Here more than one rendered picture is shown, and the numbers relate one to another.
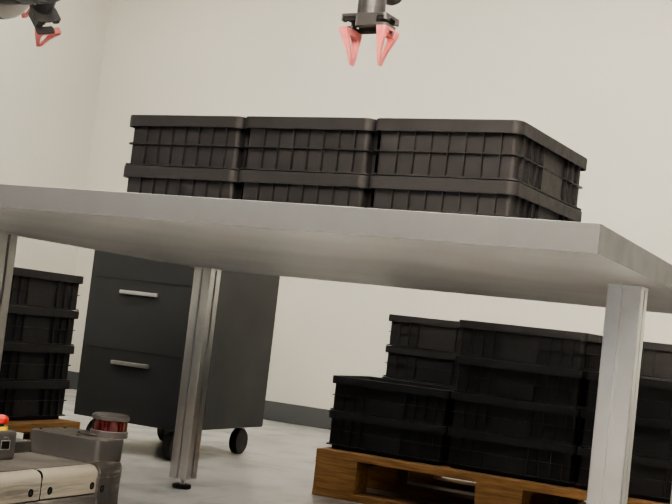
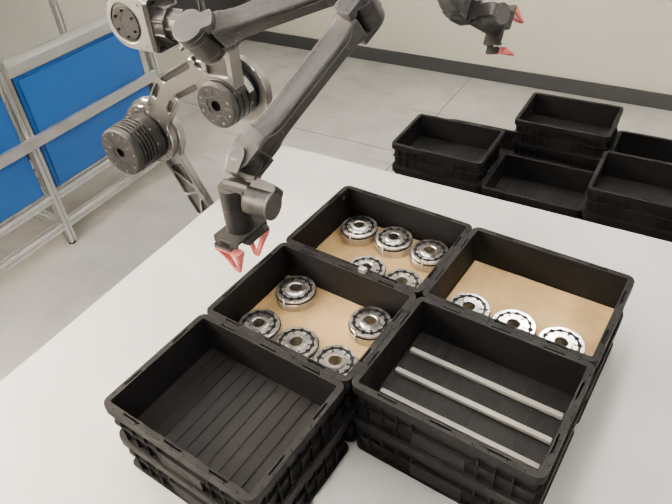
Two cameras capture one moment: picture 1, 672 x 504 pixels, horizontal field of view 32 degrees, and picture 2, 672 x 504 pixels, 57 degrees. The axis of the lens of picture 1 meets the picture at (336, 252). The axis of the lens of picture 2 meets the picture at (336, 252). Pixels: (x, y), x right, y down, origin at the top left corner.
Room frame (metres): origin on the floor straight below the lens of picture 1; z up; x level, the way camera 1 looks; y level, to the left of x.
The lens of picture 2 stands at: (2.65, -1.02, 1.92)
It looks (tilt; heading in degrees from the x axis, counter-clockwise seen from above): 40 degrees down; 98
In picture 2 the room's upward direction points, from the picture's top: 5 degrees counter-clockwise
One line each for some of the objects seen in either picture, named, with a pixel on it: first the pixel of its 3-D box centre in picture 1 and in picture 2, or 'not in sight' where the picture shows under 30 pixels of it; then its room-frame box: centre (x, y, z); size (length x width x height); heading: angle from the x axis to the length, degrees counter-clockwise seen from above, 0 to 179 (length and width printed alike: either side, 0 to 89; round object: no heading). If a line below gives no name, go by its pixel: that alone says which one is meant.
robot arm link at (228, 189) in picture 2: not in sight; (236, 196); (2.33, -0.02, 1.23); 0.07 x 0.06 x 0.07; 155
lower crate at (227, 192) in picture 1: (227, 209); not in sight; (2.60, 0.25, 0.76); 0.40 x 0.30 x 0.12; 150
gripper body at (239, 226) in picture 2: (371, 8); (238, 219); (2.32, -0.02, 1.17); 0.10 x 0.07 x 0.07; 61
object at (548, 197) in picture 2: not in sight; (533, 213); (3.22, 1.17, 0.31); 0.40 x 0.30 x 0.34; 154
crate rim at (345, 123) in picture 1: (353, 142); (311, 306); (2.45, -0.01, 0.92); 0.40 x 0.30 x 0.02; 150
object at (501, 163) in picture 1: (482, 171); (228, 412); (2.30, -0.27, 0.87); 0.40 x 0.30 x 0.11; 150
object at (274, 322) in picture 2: not in sight; (259, 324); (2.32, -0.01, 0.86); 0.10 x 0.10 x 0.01
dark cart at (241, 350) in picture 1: (181, 329); not in sight; (4.41, 0.54, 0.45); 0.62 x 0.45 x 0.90; 154
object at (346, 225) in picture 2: not in sight; (359, 226); (2.54, 0.37, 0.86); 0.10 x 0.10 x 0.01
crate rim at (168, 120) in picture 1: (235, 139); (378, 236); (2.60, 0.25, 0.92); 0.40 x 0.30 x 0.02; 150
